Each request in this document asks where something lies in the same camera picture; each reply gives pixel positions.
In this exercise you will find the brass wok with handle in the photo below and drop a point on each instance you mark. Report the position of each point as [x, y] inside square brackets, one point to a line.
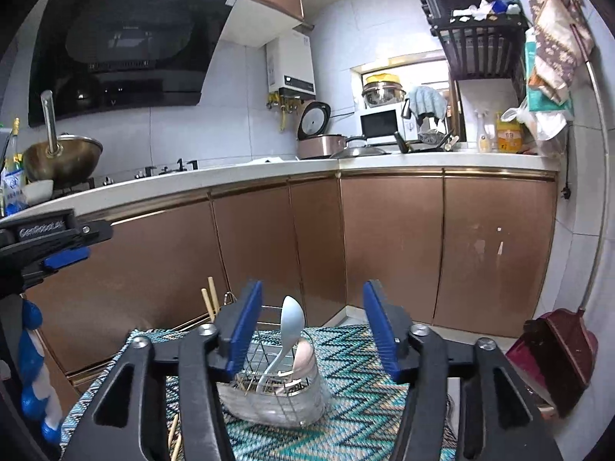
[67, 159]

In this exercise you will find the black gas stove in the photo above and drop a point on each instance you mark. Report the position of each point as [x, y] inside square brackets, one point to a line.
[138, 174]

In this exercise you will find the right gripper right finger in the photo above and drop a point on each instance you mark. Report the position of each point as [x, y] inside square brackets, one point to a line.
[498, 418]

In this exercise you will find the blue white gloved left hand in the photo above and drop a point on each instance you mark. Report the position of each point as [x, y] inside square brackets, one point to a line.
[39, 400]

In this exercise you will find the black dish rack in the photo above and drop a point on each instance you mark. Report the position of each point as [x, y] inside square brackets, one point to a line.
[481, 39]

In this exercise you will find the glass pan lid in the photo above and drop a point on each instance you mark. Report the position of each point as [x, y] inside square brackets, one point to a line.
[365, 150]

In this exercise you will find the white water heater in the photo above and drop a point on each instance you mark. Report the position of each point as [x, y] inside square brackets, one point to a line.
[290, 71]

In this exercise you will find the bamboo chopstick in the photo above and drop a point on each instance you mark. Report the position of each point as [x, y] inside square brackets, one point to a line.
[208, 304]
[213, 295]
[172, 435]
[177, 448]

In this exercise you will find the grey plastic spoon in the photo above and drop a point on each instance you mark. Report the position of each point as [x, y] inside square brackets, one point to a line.
[292, 324]

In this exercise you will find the white spray bottle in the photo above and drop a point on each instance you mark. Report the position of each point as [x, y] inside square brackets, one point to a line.
[482, 137]

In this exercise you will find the oil bottle blue label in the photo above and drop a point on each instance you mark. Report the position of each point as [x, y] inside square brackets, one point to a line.
[12, 176]

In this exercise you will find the steel pot with lid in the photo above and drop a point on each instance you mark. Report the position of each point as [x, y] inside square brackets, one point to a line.
[382, 89]

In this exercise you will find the zigzag knitted table cloth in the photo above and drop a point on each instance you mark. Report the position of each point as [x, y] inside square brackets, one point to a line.
[362, 417]

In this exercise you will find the pink plastic spoon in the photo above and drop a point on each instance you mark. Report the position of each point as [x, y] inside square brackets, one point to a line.
[303, 360]

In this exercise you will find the black range hood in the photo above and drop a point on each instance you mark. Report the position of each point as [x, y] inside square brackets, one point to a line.
[106, 55]

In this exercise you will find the white bowl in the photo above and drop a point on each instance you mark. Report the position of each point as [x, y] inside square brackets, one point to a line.
[37, 192]

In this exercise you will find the clear wire utensil holder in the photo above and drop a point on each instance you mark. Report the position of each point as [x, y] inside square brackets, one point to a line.
[286, 402]

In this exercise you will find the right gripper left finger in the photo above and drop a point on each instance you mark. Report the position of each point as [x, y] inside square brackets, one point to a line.
[127, 419]

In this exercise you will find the copper rice cooker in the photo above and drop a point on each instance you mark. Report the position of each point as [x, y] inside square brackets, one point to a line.
[313, 139]

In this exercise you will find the red dustpan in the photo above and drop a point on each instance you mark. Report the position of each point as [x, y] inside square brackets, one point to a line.
[557, 353]

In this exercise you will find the blue hanging towel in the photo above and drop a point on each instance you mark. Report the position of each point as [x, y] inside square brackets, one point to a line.
[425, 102]

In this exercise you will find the yellow detergent bottle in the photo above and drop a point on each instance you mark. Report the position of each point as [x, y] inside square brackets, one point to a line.
[509, 135]

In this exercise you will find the white microwave oven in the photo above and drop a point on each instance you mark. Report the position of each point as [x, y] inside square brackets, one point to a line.
[379, 125]

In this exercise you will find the brown patterned hanging cloth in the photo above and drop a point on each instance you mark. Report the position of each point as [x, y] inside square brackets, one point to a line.
[562, 39]

